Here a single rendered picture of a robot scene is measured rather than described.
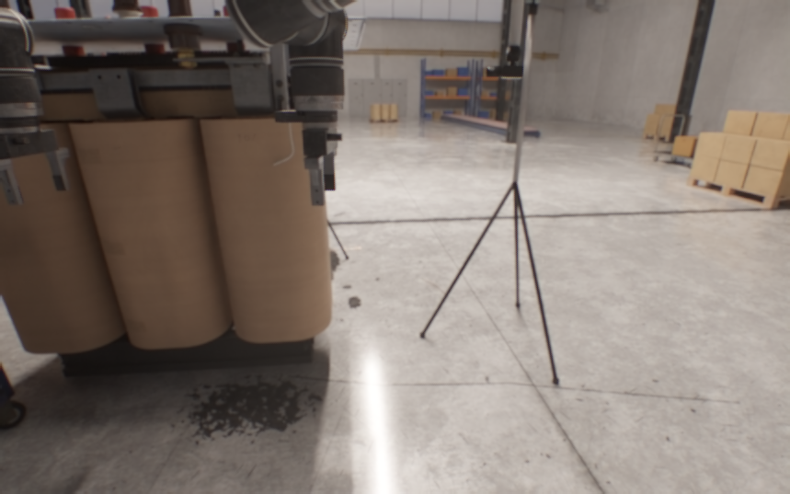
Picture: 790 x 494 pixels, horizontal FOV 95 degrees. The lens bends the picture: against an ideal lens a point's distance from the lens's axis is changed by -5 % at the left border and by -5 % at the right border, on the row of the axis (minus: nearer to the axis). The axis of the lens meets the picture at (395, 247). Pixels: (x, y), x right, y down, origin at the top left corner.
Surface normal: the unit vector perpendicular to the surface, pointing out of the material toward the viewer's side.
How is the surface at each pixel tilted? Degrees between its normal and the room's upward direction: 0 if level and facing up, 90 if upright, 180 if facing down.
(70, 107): 90
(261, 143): 90
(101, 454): 0
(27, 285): 90
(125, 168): 90
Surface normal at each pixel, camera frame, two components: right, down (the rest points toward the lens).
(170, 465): 0.00, -0.93
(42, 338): 0.12, 0.37
